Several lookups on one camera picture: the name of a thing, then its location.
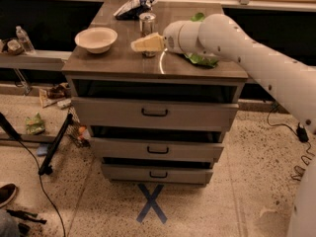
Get small container on ledge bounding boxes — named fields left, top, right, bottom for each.
left=1, top=39, right=24, bottom=55

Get black tripod leg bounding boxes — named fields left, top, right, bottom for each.
left=39, top=114, right=73, bottom=176

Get grey drawer cabinet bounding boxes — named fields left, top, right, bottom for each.
left=61, top=0, right=249, bottom=187

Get silver redbull can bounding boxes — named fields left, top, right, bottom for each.
left=138, top=12, right=158, bottom=58

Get snack wrappers on floor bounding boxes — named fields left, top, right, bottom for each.
left=39, top=83, right=71, bottom=108

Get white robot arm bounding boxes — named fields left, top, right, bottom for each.
left=131, top=14, right=316, bottom=237

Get black tool on floor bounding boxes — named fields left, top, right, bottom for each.
left=7, top=209, right=46, bottom=224

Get clear water bottle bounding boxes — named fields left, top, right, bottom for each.
left=16, top=26, right=36, bottom=54

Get green bag on floor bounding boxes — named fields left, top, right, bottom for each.
left=26, top=113, right=45, bottom=135

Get black power adapter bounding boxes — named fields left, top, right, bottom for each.
left=296, top=124, right=309, bottom=143

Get blue chip bag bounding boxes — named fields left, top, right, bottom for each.
left=114, top=0, right=158, bottom=20

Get green chip bag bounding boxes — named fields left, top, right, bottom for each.
left=185, top=13, right=218, bottom=69

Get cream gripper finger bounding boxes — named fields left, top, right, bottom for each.
left=130, top=33, right=165, bottom=52

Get white bowl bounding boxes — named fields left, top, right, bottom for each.
left=75, top=27, right=118, bottom=54

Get blue tape cross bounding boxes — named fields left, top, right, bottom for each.
left=136, top=184, right=167, bottom=224

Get dark shoe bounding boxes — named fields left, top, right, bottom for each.
left=0, top=184, right=18, bottom=208

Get black cable on floor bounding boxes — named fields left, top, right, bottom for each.
left=0, top=112, right=67, bottom=237

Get top grey drawer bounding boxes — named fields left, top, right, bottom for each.
left=72, top=97, right=238, bottom=131

